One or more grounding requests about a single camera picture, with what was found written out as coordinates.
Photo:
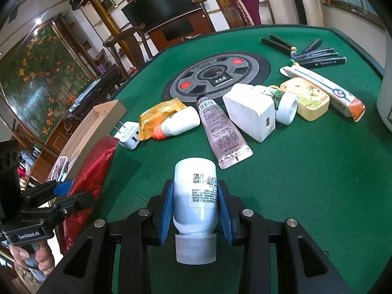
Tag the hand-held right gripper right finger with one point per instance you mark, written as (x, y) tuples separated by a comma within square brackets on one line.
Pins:
[(226, 214)]

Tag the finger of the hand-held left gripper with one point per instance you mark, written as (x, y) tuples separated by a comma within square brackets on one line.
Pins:
[(76, 200), (62, 187)]

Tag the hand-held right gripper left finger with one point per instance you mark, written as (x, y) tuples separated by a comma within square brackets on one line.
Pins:
[(165, 211)]

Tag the red pouch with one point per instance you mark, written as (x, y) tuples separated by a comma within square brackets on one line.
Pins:
[(92, 171)]

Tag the white flip-cap bottle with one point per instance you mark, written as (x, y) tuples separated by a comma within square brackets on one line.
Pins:
[(196, 196)]

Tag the cardboard box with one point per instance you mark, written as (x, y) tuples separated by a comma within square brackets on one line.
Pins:
[(88, 128)]

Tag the white bottle with orange cap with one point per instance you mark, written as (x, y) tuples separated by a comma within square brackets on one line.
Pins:
[(180, 122)]

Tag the large white charger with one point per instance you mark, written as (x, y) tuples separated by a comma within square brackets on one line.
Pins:
[(248, 110)]

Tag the white toothpaste box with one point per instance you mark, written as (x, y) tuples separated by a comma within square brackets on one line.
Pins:
[(330, 90)]

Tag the person's left forearm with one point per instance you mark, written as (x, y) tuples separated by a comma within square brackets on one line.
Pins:
[(21, 278)]

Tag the person's left hand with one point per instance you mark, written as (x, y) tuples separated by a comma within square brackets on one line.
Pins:
[(46, 260)]

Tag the small white charger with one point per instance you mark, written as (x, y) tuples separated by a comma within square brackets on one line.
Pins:
[(128, 134)]

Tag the hand cream tube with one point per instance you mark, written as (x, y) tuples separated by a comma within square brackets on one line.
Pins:
[(223, 128)]

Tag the yellow snack packet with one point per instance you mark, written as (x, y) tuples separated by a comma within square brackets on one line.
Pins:
[(156, 113)]

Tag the dark mahjong table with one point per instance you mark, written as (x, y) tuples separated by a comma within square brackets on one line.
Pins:
[(92, 92)]

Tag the small white green-print bottle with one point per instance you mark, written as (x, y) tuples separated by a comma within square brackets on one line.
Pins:
[(286, 105)]

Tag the round grey table dial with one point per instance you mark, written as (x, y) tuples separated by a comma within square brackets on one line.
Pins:
[(196, 79)]

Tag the pale yellow case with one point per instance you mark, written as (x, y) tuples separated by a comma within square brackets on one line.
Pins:
[(306, 98)]

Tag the wooden chair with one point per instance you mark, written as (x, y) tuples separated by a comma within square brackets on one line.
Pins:
[(134, 46), (232, 15)]

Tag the group of black marker pens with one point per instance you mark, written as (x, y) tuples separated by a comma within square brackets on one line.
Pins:
[(324, 62)]

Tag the wooden television cabinet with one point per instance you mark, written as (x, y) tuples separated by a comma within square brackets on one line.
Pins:
[(196, 24)]

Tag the white liquor bottle red label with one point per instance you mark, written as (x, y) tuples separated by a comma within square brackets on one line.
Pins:
[(386, 107)]

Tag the black television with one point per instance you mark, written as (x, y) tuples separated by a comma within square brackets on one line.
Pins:
[(162, 3)]

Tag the maroon fringed cloth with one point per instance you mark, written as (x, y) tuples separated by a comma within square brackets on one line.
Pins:
[(248, 3)]

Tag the flower wall mural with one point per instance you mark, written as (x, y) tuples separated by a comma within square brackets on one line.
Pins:
[(39, 76)]

